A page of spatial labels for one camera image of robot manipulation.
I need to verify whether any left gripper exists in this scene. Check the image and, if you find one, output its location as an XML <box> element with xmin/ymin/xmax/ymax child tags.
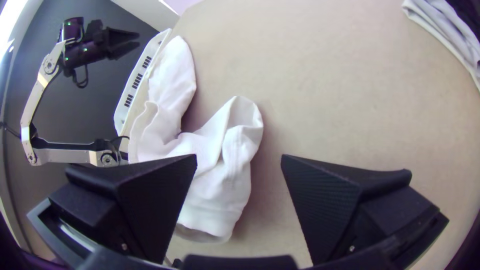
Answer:
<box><xmin>84</xmin><ymin>19</ymin><xmax>142</xmax><ymax>62</ymax></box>

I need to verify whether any black cable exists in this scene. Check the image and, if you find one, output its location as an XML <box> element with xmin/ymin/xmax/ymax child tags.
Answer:
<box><xmin>70</xmin><ymin>64</ymin><xmax>90</xmax><ymax>89</ymax></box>

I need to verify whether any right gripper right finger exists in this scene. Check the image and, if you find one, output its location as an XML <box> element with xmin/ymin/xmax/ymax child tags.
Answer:
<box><xmin>280</xmin><ymin>153</ymin><xmax>449</xmax><ymax>265</ymax></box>

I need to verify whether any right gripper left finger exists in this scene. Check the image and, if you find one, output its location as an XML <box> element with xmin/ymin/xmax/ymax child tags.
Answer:
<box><xmin>48</xmin><ymin>153</ymin><xmax>199</xmax><ymax>265</ymax></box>

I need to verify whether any white t-shirt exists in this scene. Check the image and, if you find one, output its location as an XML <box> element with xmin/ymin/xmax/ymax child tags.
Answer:
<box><xmin>127</xmin><ymin>35</ymin><xmax>265</xmax><ymax>244</ymax></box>

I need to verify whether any pile of folded clothes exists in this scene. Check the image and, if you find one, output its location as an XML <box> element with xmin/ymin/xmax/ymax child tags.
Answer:
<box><xmin>401</xmin><ymin>0</ymin><xmax>480</xmax><ymax>93</ymax></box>

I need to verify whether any white laundry basket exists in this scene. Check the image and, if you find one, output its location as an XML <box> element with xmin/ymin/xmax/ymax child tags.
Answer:
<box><xmin>113</xmin><ymin>28</ymin><xmax>173</xmax><ymax>166</ymax></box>

